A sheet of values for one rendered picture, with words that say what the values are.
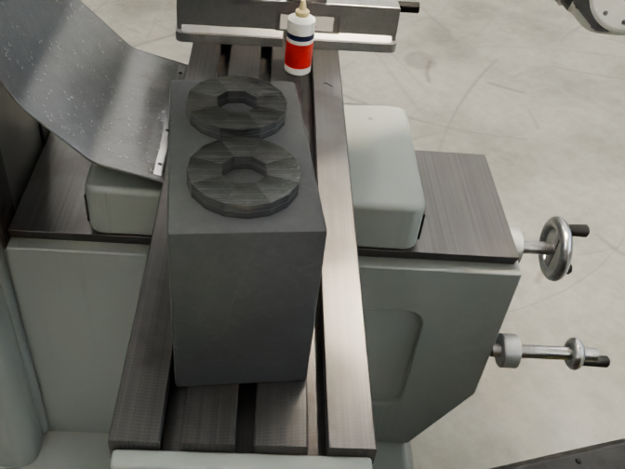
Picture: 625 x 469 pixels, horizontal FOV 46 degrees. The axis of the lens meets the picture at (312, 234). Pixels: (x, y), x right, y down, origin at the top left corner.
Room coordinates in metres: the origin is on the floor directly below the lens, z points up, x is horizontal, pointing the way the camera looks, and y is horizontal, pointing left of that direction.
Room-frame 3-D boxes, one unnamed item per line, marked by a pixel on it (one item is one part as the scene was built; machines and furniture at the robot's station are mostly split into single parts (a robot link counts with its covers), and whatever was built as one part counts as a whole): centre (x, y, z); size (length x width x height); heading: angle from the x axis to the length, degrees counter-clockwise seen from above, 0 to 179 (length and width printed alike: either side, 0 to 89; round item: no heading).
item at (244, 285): (0.51, 0.07, 1.00); 0.22 x 0.12 x 0.20; 12
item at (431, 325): (0.95, 0.07, 0.40); 0.80 x 0.30 x 0.60; 96
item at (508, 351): (0.86, -0.44, 0.48); 0.22 x 0.06 x 0.06; 96
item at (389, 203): (0.94, 0.10, 0.76); 0.50 x 0.35 x 0.12; 96
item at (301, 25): (0.99, 0.05, 0.96); 0.04 x 0.04 x 0.11
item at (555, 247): (1.00, -0.40, 0.60); 0.16 x 0.12 x 0.12; 96
